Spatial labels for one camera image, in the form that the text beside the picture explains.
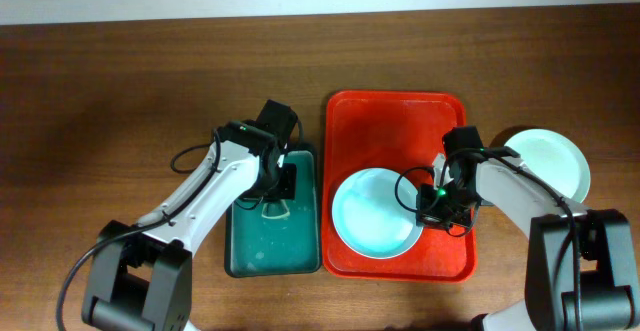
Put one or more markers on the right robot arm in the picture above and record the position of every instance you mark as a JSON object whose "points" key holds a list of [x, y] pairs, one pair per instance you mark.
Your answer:
{"points": [[581, 269]]}

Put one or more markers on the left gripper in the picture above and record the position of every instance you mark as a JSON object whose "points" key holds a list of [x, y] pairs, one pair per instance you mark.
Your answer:
{"points": [[282, 187]]}

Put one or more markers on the light green plate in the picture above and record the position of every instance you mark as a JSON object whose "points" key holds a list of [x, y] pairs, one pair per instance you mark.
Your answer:
{"points": [[555, 159]]}

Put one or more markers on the dark green water tray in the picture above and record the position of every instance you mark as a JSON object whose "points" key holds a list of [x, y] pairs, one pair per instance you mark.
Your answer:
{"points": [[255, 246]]}

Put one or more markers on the red plastic tray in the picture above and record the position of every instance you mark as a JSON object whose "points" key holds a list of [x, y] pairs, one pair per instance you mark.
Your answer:
{"points": [[394, 130]]}

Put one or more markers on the light blue plate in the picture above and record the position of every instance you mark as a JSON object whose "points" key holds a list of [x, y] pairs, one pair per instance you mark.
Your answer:
{"points": [[370, 213]]}

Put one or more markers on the green yellow sponge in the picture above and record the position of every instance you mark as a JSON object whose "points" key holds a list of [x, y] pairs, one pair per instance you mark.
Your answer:
{"points": [[275, 210]]}

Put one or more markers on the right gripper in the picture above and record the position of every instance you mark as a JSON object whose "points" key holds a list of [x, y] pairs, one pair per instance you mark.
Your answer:
{"points": [[432, 217]]}

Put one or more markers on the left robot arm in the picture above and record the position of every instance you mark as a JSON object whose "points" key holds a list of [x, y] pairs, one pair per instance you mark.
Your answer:
{"points": [[141, 274]]}

